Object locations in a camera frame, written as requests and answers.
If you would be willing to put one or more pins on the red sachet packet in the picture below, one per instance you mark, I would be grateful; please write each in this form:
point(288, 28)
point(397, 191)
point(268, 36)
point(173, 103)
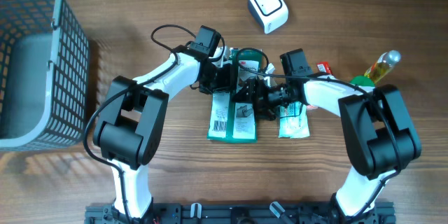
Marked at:
point(324, 67)

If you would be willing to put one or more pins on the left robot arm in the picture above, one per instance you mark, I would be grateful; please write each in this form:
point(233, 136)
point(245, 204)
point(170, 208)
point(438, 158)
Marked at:
point(128, 126)

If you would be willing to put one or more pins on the white barcode scanner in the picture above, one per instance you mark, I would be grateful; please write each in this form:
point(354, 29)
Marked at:
point(269, 14)

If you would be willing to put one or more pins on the green 3M gloves package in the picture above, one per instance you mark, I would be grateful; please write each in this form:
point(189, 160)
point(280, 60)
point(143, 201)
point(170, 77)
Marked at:
point(232, 122)

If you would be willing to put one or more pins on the grey plastic mesh basket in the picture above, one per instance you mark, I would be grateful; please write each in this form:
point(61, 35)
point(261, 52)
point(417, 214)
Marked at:
point(45, 58)

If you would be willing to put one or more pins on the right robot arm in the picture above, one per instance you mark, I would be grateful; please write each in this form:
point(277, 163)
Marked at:
point(379, 134)

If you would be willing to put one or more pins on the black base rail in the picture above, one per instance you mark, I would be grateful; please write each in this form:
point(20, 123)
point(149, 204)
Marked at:
point(305, 212)

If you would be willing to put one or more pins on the green lid white jar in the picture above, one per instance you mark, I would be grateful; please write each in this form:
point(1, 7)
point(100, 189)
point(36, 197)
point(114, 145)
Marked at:
point(362, 81)

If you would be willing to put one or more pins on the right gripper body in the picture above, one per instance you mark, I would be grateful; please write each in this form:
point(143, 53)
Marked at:
point(265, 97)

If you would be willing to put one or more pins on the yellow liquid clear bottle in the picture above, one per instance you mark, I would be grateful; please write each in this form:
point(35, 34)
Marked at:
point(383, 66)

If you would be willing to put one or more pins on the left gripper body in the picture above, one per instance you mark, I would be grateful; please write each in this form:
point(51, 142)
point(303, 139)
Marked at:
point(213, 76)

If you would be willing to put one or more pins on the pale green wipes packet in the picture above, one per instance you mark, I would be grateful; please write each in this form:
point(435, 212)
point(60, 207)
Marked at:
point(293, 122)

